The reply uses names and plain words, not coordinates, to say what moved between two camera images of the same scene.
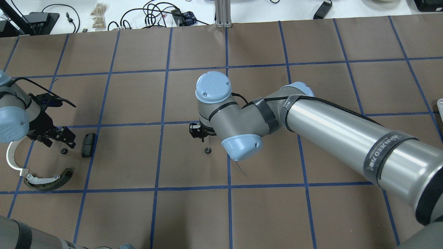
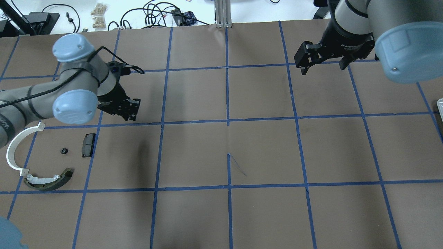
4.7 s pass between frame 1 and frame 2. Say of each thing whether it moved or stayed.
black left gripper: moved
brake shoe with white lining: stayed
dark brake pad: stayed
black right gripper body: moved
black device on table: stayed
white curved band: stayed
